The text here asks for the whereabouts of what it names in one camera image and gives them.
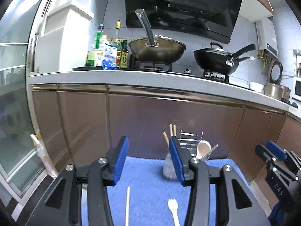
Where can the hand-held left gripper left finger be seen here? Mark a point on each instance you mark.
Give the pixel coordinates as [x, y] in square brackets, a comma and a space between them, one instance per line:
[120, 162]

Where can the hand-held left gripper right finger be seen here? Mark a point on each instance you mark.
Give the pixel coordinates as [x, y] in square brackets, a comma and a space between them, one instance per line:
[176, 160]

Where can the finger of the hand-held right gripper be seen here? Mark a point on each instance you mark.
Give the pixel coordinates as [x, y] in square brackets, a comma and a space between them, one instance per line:
[276, 149]
[262, 152]

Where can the white chopstick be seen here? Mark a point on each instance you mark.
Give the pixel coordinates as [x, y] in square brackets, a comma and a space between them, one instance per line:
[174, 130]
[213, 149]
[171, 130]
[127, 204]
[166, 138]

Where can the white spoon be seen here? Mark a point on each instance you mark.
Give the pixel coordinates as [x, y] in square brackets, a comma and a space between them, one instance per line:
[203, 148]

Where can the white plastic fork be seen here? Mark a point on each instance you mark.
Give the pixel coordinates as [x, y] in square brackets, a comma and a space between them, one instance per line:
[173, 210]

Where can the blue terry towel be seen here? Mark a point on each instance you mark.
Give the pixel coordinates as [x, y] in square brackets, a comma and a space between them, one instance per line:
[148, 169]

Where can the open rice cooker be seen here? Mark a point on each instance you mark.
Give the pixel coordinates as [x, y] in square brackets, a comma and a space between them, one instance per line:
[276, 90]

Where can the white microwave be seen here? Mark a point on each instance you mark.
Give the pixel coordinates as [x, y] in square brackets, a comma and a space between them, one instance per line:
[297, 89]

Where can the white bowl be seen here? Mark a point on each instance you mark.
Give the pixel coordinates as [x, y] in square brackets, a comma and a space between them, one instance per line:
[256, 87]

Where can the beige plastic bag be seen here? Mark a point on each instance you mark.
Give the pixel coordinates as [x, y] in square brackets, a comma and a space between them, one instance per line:
[45, 157]

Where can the white kitchen countertop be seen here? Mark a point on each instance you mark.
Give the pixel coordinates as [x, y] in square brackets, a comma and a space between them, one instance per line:
[117, 77]

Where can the black gas stove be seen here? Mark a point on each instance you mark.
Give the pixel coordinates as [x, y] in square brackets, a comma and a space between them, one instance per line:
[178, 71]

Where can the dark sauce bottle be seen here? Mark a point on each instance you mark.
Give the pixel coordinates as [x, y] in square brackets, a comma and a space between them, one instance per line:
[124, 58]

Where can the black frying pan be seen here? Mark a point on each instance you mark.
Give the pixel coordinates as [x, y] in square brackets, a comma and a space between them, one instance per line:
[211, 61]

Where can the blue white salt packet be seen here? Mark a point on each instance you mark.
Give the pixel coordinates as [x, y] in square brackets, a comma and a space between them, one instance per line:
[109, 56]

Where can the bronze wok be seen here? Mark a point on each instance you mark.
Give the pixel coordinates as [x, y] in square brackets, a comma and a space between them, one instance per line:
[162, 53]

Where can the white water heater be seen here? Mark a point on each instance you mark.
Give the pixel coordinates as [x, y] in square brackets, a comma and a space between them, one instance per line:
[267, 37]

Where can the black pan lid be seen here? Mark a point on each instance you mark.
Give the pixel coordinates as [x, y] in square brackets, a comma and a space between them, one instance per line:
[215, 50]

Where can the green cap oil bottle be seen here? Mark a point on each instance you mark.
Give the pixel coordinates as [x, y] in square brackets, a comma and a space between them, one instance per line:
[95, 51]

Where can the tall yellow cap bottle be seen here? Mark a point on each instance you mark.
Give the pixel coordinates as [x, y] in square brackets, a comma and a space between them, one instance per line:
[117, 34]

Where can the large white foam box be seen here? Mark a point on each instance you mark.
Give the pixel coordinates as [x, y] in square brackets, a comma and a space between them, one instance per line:
[61, 42]

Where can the sliding glass door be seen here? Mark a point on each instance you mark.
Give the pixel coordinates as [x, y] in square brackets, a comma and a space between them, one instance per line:
[14, 63]

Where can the black range hood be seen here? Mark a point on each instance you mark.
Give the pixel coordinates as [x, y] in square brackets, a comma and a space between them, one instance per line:
[183, 4]

